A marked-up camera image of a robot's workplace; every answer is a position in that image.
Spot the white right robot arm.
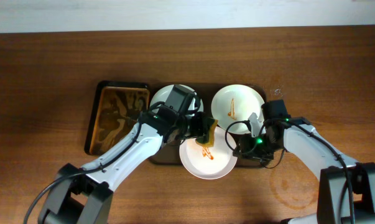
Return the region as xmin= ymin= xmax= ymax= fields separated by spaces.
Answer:
xmin=231 ymin=100 xmax=375 ymax=223

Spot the white plate front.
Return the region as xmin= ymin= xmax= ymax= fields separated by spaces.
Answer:
xmin=180 ymin=127 xmax=237 ymax=180

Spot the white plate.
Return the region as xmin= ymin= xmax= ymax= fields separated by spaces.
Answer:
xmin=211 ymin=84 xmax=264 ymax=129
xmin=149 ymin=84 xmax=203 ymax=120
xmin=180 ymin=127 xmax=237 ymax=180

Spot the green yellow sponge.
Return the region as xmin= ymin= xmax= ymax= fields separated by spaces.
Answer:
xmin=195 ymin=117 xmax=218 ymax=147

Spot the small black water tray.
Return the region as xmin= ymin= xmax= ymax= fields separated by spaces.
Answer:
xmin=84 ymin=80 xmax=150 ymax=156

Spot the large brown serving tray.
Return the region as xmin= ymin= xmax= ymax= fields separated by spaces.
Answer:
xmin=147 ymin=83 xmax=262 ymax=169

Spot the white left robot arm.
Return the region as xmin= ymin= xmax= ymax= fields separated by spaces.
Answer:
xmin=37 ymin=85 xmax=217 ymax=223

